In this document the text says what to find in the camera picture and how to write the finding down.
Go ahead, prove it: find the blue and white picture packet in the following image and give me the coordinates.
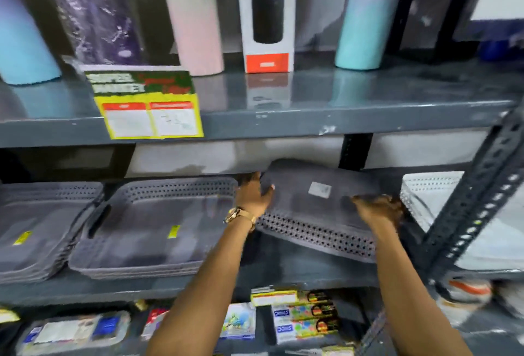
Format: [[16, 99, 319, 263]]
[[219, 302, 257, 341]]

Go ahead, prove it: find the grey metal shelving rack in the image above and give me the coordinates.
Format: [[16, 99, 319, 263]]
[[0, 0, 524, 356]]

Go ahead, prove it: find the colourful striped box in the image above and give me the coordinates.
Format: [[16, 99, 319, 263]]
[[271, 304, 338, 322], [274, 318, 341, 345], [297, 291, 333, 306]]

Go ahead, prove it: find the white perforated basket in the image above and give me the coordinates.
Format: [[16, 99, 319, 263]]
[[400, 171, 524, 272]]

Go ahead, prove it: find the person's left forearm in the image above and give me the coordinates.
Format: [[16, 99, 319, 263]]
[[145, 215, 257, 356]]

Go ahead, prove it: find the purple to blue gradient tumbler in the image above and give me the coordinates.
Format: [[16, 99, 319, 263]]
[[0, 0, 63, 86]]

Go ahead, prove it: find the person's left hand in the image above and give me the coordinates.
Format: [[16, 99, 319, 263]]
[[234, 171, 276, 219]]

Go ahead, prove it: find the yellow and green price tag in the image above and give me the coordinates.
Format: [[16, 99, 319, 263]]
[[83, 70, 205, 141]]

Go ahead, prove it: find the purple glitter tumbler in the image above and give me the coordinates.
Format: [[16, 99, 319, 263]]
[[34, 0, 145, 67]]

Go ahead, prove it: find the red and gray packet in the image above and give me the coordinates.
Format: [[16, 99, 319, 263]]
[[140, 307, 170, 341]]

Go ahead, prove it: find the gold wristwatch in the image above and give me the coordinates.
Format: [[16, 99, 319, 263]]
[[223, 205, 258, 233]]

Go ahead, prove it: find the pink to teal gradient tumbler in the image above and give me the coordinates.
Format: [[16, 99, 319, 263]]
[[334, 0, 410, 71]]

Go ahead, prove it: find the person's right forearm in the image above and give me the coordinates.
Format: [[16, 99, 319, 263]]
[[374, 220, 474, 356]]

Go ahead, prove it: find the white box with dark tumbler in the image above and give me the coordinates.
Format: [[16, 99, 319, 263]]
[[235, 0, 298, 74]]

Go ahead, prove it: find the white jar with orange band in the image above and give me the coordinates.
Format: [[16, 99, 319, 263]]
[[435, 277, 495, 324]]

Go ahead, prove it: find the green to pink gradient tumbler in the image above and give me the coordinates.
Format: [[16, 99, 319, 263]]
[[156, 0, 225, 77]]

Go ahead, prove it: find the clear plastic box blue label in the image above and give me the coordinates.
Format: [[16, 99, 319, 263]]
[[16, 310, 132, 356]]

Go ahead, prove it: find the person's right hand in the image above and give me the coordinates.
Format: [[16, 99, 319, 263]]
[[350, 194, 407, 232]]

